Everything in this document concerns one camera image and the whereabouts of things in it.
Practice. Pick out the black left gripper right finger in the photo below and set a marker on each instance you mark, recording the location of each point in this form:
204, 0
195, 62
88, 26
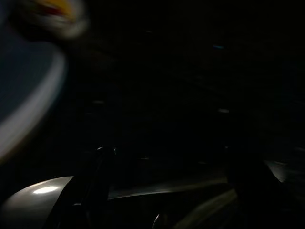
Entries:
250, 190

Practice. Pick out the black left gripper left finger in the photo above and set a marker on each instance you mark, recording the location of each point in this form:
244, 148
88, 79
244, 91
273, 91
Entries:
100, 181

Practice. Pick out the white stacked plastic container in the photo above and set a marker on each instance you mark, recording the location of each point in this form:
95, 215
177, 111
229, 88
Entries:
35, 90

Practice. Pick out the white mug with flower print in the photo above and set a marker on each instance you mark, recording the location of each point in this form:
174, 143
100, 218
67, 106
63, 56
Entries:
71, 21

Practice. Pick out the silver metal spoon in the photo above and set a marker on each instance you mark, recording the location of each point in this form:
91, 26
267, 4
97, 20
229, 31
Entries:
40, 195

